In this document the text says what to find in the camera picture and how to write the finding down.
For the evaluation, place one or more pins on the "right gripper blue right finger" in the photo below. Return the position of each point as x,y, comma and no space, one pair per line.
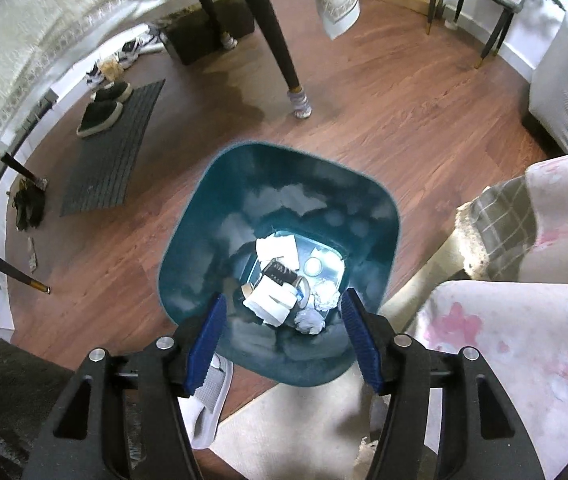
361,338

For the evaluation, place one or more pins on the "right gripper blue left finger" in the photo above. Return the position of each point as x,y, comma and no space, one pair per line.
208,333

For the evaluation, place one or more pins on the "foil ball small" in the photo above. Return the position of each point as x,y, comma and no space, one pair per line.
325,296

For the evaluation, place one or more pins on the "foil ball large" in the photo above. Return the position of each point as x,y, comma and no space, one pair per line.
309,322

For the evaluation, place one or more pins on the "white SanDisk cardboard box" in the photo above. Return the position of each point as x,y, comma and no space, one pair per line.
270,302

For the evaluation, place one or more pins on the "white round lid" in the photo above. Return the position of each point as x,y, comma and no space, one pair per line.
313,266

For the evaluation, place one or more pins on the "black tissue pack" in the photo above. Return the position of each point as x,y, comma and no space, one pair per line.
280,274

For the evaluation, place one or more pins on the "grey slipper on foot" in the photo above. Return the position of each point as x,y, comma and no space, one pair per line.
201,412

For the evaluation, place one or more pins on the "checked grey under cloth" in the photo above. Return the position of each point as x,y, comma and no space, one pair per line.
495,230

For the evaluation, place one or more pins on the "pink floral round tablecloth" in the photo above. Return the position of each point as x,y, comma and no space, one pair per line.
521,328

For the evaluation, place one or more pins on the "dark floor mat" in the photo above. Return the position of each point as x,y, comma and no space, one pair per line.
104,167

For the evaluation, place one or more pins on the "dark table leg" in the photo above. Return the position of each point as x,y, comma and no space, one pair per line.
265,17

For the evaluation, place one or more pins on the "dark slipper pair front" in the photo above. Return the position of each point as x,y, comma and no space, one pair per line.
99,116

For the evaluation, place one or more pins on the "dark slipper pair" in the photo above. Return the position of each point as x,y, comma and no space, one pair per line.
117,91
99,116

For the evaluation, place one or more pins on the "dark slipper pair back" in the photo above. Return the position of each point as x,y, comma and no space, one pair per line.
117,91

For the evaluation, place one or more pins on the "grey armchair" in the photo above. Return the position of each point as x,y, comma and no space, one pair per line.
564,85

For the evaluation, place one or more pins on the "grey dining chair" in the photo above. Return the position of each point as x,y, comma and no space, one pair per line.
495,16

